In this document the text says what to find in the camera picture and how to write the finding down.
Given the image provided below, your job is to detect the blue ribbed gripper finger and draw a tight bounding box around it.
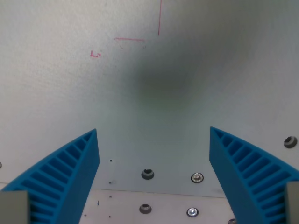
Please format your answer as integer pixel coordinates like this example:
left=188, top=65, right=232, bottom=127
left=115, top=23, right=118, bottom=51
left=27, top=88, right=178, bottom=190
left=0, top=128, right=100, bottom=224
left=209, top=126, right=299, bottom=224

